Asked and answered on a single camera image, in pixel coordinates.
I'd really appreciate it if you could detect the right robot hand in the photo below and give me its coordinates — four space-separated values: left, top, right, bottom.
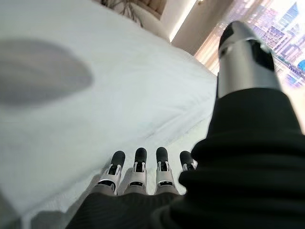
65 21 305 229

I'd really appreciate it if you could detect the white duvet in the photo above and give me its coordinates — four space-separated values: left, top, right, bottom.
0 7 218 215

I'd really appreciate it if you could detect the sheer curtain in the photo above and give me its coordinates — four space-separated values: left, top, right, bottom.
194 0 270 77

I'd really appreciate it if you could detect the woven fringed cushion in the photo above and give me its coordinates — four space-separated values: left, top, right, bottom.
100 0 146 27

